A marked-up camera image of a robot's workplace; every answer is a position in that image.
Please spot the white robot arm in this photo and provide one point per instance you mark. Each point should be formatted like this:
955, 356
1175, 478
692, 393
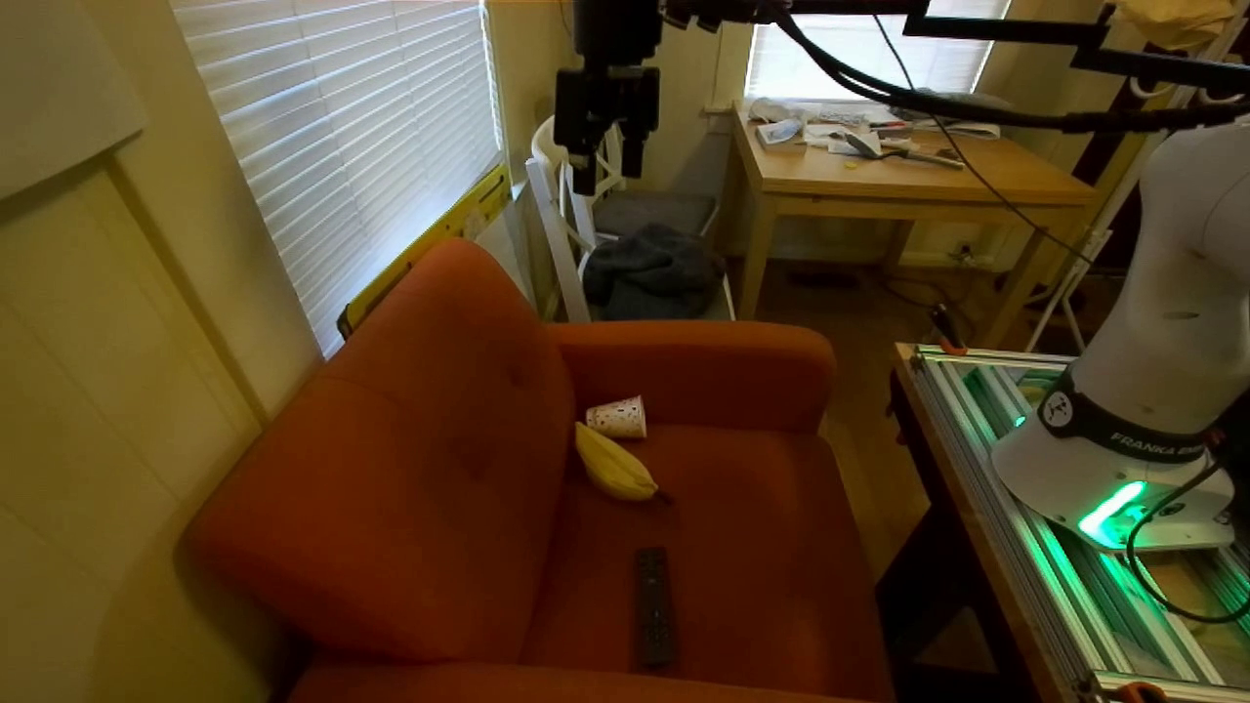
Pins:
1119, 441

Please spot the wooden side table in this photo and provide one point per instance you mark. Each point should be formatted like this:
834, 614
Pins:
997, 181

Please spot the yellow banana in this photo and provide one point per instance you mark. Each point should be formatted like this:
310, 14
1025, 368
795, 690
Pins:
610, 465

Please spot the yellow spirit level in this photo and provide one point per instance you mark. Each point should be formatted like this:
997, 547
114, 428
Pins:
468, 216

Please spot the black tv remote control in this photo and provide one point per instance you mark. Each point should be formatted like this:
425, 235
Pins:
653, 629

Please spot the white window blinds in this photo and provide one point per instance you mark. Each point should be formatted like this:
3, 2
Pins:
356, 125

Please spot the white wooden chair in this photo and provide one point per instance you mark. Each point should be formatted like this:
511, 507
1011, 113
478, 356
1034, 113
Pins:
581, 225

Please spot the orange fabric armchair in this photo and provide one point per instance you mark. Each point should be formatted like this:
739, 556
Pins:
420, 514

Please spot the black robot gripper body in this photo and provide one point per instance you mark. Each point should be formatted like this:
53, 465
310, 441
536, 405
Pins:
616, 88

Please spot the aluminium frame robot table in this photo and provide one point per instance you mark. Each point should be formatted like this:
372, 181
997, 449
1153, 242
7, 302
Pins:
994, 601

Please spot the white dotted paper cup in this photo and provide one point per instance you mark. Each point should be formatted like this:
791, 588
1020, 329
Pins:
618, 419

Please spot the dark grey cloth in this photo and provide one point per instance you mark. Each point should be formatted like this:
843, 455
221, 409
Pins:
650, 274

